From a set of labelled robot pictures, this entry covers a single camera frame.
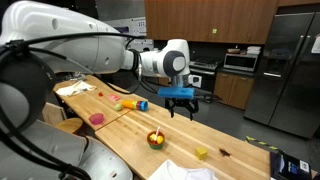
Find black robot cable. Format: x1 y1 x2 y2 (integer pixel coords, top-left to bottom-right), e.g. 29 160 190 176
0 31 148 180

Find white research poster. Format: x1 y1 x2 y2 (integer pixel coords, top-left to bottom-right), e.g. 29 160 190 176
113 17 154 53

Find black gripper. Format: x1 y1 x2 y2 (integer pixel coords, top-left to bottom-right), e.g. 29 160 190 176
165 97 201 122

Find brown toy cockroach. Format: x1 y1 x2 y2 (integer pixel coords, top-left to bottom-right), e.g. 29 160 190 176
218 148 232 158

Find white plate stack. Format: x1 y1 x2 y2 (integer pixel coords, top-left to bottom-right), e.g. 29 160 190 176
246 45 262 55

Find yellow wooden block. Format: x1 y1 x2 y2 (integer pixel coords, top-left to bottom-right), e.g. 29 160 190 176
194 146 209 161

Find small brown upper cabinet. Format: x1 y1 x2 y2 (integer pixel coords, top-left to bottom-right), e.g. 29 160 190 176
278 0 320 8

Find yellow black hazard tape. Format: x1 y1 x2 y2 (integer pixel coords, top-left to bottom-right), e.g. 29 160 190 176
245 135 279 152

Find brown upper cabinets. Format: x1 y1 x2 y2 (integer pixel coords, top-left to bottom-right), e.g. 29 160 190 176
144 0 279 45

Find stainless steel oven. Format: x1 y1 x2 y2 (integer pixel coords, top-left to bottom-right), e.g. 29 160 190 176
188 59 223 104

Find stainless steel refrigerator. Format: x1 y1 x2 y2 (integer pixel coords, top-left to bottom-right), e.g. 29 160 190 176
243 12 320 139

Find black box with label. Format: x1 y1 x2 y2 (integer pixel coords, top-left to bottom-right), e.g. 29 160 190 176
269 151 313 180

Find red flat packet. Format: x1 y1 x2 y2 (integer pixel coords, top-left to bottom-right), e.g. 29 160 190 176
108 93 121 102

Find white paper on oven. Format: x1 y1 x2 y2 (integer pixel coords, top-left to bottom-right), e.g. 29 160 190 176
189 74 203 88

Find brown two-door lower cabinet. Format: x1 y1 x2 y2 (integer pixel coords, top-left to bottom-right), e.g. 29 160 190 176
213 71 256 111

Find round wooden stool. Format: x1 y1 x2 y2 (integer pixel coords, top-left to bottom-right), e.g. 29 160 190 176
54 117 84 134

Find white cloth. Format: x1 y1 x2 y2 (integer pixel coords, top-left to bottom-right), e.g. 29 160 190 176
147 159 219 180

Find beige cloth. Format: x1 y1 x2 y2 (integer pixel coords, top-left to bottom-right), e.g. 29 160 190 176
55 80 98 98

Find wooden chair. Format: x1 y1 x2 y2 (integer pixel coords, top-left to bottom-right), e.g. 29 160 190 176
41 102 68 126

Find yellow toy fruit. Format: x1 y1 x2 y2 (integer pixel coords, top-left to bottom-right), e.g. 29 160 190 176
149 133 165 145

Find silver microwave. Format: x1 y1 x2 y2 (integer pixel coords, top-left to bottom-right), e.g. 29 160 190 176
223 53 259 73

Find stack of coloured cups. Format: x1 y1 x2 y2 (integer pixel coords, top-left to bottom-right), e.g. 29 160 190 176
121 99 150 112

